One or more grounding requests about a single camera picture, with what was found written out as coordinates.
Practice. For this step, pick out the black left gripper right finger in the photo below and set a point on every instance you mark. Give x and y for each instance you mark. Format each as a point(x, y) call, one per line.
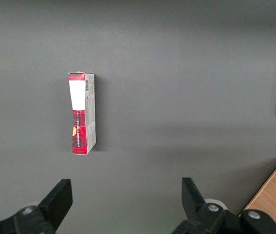
point(196, 204)

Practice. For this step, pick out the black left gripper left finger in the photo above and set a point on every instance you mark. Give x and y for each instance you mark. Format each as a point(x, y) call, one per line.
point(55, 204)

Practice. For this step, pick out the light wooden board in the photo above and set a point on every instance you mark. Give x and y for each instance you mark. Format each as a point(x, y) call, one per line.
point(272, 195)

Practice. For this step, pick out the red plaid cardboard box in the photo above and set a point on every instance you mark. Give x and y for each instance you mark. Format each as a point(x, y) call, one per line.
point(81, 114)

